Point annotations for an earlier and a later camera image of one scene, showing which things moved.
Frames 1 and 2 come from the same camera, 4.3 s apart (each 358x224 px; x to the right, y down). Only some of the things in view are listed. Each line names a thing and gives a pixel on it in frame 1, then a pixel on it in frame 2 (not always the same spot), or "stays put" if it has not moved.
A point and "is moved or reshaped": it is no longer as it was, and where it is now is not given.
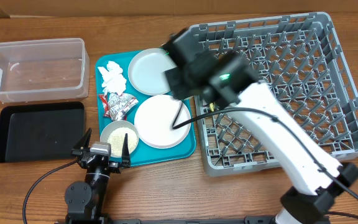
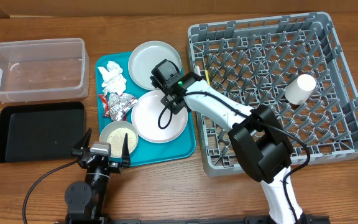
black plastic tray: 39,132 stays put
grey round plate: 146,70 is moved or reshaped
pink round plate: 154,119 is moved or reshaped
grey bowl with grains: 115,132 stays put
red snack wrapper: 104,101 stays put
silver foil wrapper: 119,105 stays put
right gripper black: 178,90 -> 178,107
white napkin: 114,80 stays put
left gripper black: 84,142 stays put
